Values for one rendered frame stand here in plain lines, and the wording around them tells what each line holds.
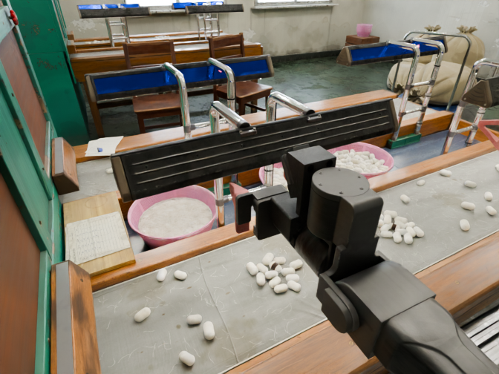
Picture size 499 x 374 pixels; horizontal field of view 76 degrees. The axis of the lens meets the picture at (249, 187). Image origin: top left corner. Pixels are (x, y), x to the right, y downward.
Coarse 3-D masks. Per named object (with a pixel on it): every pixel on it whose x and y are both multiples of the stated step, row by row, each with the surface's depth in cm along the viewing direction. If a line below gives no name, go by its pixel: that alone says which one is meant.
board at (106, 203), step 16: (112, 192) 101; (64, 208) 94; (80, 208) 94; (96, 208) 94; (112, 208) 94; (64, 224) 88; (128, 240) 82; (112, 256) 78; (128, 256) 78; (96, 272) 74
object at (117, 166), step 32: (256, 128) 60; (288, 128) 62; (320, 128) 65; (352, 128) 68; (384, 128) 72; (128, 160) 51; (160, 160) 53; (192, 160) 55; (224, 160) 57; (256, 160) 59; (128, 192) 51; (160, 192) 53
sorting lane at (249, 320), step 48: (384, 192) 107; (432, 192) 107; (480, 192) 107; (384, 240) 87; (432, 240) 87; (144, 288) 74; (192, 288) 74; (240, 288) 74; (288, 288) 74; (144, 336) 64; (192, 336) 64; (240, 336) 64; (288, 336) 64
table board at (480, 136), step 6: (462, 120) 161; (462, 126) 162; (468, 126) 159; (462, 132) 162; (468, 132) 160; (480, 132) 155; (492, 132) 150; (498, 132) 149; (474, 138) 158; (480, 138) 155; (486, 138) 153
